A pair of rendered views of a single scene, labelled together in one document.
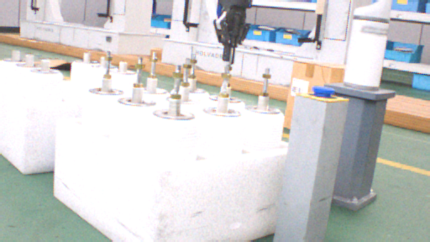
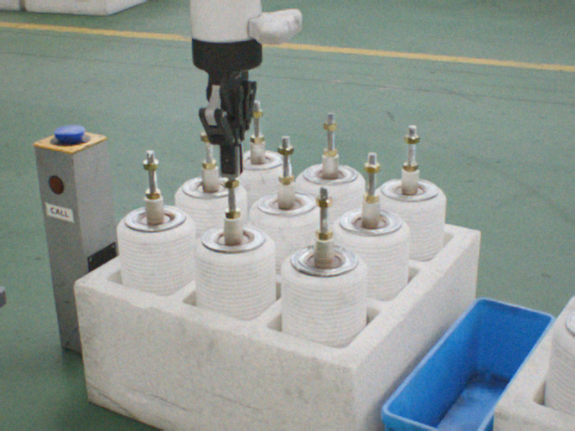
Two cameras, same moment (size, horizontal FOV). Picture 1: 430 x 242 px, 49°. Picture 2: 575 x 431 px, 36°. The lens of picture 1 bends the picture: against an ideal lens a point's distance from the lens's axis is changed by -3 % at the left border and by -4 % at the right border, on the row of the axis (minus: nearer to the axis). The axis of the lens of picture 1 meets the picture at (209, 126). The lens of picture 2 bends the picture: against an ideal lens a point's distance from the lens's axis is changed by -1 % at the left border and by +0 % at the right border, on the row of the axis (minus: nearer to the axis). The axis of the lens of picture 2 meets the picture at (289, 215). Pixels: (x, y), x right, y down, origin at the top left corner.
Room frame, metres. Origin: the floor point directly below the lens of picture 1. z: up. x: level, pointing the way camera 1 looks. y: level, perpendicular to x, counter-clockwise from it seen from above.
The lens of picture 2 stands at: (2.03, -0.22, 0.69)
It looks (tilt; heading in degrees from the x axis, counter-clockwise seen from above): 24 degrees down; 164
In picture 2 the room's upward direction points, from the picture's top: 1 degrees counter-clockwise
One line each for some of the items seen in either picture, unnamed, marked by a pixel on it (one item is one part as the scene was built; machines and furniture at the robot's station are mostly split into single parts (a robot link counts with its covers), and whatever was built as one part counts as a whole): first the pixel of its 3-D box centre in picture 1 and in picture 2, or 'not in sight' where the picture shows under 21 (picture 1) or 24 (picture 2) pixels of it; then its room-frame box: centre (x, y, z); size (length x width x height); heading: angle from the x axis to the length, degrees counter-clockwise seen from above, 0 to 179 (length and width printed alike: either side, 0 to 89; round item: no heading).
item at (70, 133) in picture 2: (322, 92); (70, 136); (0.86, -0.19, 0.32); 0.04 x 0.04 x 0.02
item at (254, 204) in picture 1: (176, 174); (287, 314); (1.02, 0.06, 0.09); 0.39 x 0.39 x 0.18; 43
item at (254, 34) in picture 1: (267, 34); not in sight; (6.56, -0.63, 0.36); 0.50 x 0.38 x 0.21; 142
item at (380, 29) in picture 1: (365, 55); not in sight; (1.25, -0.38, 0.39); 0.09 x 0.09 x 0.17; 52
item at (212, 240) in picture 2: (224, 99); (234, 239); (1.10, -0.03, 0.25); 0.08 x 0.08 x 0.01
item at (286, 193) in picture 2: (184, 94); (286, 195); (1.02, 0.06, 0.26); 0.02 x 0.02 x 0.03
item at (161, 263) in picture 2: (256, 151); (160, 285); (1.02, -0.11, 0.16); 0.10 x 0.10 x 0.18
